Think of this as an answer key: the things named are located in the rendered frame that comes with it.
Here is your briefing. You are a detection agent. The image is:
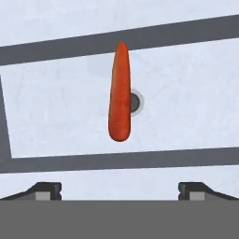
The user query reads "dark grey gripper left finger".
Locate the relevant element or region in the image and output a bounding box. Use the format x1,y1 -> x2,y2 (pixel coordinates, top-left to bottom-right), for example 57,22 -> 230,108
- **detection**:
0,181 -> 63,202

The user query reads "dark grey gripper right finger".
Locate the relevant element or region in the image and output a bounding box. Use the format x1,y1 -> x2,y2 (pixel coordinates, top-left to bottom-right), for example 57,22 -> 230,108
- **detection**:
177,181 -> 239,202

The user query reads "pale grey sink basin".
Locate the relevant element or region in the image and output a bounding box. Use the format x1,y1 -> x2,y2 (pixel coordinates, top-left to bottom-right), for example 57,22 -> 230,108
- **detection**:
0,13 -> 239,175

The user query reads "orange carrot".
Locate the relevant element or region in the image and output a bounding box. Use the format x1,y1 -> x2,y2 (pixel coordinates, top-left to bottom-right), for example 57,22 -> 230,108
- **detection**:
107,41 -> 132,143

